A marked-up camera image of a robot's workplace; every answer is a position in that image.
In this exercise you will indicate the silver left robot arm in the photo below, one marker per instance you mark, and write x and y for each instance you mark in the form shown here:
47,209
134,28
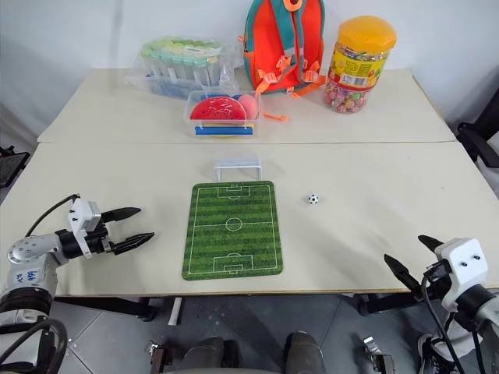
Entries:
33,249

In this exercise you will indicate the small metal bracket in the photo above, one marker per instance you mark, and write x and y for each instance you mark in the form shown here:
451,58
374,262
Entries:
160,356
378,354

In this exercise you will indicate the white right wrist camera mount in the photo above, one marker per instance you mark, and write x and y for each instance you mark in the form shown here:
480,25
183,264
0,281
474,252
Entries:
464,265

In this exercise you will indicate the white table leg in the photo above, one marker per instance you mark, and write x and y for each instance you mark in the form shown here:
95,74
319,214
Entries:
175,311

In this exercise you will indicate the dark rounded grey shape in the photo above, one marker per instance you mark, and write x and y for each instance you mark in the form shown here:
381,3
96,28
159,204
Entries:
304,352
206,356

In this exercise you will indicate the plastic bag of tubes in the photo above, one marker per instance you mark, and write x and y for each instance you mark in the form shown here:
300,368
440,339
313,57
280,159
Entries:
183,66

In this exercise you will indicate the red watermelon slice toy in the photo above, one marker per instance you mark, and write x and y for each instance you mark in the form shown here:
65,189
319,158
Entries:
218,109

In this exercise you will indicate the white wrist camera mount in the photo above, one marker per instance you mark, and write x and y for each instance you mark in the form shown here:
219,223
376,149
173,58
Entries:
464,265
83,218

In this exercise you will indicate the black table leg frame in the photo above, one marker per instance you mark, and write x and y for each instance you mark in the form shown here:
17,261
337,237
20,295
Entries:
390,302
117,305

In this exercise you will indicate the white grey rounded casing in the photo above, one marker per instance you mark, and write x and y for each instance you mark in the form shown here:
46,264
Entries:
454,343

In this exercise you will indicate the small white toy goal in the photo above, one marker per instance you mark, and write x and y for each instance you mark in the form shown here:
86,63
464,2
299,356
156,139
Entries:
238,163

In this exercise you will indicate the black stand base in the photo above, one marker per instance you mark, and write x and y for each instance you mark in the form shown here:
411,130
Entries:
11,163

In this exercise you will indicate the green soccer field mat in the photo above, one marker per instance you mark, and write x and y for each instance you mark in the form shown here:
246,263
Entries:
234,241

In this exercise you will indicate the clear plastic box blue latch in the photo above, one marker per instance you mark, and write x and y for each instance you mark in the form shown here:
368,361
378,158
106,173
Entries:
224,131

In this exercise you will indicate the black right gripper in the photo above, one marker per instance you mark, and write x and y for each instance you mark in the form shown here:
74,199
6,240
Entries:
436,282

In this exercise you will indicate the orange teal backpack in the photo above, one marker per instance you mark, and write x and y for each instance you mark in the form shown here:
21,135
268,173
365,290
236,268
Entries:
284,43

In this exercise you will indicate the pink peach toy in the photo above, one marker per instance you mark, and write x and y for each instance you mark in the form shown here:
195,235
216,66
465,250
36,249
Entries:
249,105

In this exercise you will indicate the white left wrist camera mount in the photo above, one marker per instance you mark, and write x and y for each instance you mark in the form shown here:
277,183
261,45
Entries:
83,218

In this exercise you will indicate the candy jar yellow lid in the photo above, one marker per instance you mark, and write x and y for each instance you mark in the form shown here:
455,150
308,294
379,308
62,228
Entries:
356,70

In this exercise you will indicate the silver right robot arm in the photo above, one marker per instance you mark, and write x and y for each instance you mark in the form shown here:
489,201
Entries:
483,308

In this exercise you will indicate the black office chair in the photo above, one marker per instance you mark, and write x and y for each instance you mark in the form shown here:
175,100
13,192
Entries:
481,136

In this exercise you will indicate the tiny soccer ball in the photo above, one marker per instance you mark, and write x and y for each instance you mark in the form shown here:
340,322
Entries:
313,199

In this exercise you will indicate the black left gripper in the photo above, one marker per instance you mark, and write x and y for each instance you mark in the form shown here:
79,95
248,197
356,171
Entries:
98,241

